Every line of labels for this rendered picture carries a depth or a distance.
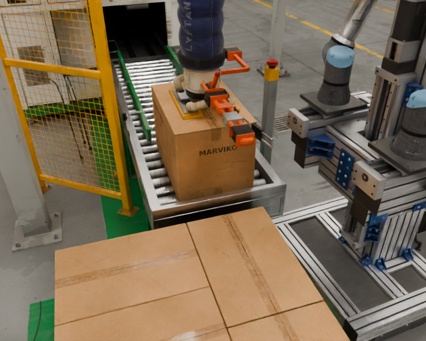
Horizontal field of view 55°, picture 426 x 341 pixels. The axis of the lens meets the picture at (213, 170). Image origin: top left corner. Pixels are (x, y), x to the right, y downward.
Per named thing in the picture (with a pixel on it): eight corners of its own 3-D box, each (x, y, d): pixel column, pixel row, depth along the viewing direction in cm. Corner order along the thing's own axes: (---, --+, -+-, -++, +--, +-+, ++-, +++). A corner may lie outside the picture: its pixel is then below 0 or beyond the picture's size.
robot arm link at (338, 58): (324, 83, 183) (328, 53, 175) (321, 72, 194) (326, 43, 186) (351, 84, 181) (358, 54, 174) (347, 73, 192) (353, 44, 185)
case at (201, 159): (156, 145, 253) (150, 84, 231) (218, 135, 263) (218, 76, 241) (179, 203, 206) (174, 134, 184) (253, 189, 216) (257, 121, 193)
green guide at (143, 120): (109, 59, 381) (107, 50, 376) (120, 58, 383) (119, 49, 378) (135, 143, 255) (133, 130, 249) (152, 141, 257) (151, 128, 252)
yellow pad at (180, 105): (168, 92, 222) (168, 83, 219) (186, 90, 224) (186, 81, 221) (182, 120, 195) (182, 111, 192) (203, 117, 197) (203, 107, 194)
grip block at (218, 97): (203, 101, 188) (203, 89, 185) (224, 99, 190) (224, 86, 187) (209, 109, 182) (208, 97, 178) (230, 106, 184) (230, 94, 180)
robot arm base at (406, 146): (412, 137, 163) (419, 114, 157) (443, 155, 151) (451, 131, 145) (381, 144, 158) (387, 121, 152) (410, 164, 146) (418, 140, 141)
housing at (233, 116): (221, 122, 171) (221, 113, 168) (237, 120, 172) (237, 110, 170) (226, 130, 165) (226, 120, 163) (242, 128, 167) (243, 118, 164)
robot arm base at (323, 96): (337, 90, 200) (340, 70, 195) (356, 102, 189) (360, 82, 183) (310, 95, 196) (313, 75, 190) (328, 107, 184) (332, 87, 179)
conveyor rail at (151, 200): (108, 76, 388) (105, 56, 378) (113, 75, 390) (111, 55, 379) (153, 239, 206) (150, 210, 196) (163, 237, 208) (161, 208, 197)
